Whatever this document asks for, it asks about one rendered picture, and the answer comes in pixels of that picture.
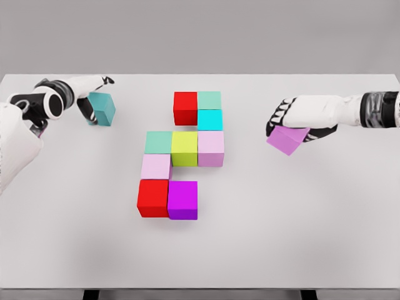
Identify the orchid purple cube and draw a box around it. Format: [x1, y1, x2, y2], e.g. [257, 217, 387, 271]
[266, 126, 311, 156]

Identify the magenta cube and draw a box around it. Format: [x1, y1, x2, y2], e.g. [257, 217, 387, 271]
[167, 180, 199, 221]

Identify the teal cube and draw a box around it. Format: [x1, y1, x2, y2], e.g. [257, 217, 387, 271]
[86, 91, 117, 128]

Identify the red cube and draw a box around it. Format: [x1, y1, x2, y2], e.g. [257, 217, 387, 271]
[173, 91, 199, 126]
[136, 179, 170, 219]

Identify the yellow-green cube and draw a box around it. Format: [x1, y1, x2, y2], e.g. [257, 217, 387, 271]
[171, 131, 199, 168]

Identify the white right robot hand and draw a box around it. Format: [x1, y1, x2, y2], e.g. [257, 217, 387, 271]
[266, 95, 343, 144]

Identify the mint green cube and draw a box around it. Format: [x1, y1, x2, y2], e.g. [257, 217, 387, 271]
[144, 131, 174, 155]
[197, 91, 223, 111]

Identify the cyan cube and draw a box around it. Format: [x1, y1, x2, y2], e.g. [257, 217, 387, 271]
[197, 109, 224, 131]

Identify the pale pink cube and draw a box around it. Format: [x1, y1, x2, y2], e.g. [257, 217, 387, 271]
[140, 153, 173, 181]
[197, 130, 226, 168]

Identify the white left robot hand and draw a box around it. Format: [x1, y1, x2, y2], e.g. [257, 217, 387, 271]
[70, 75, 115, 126]

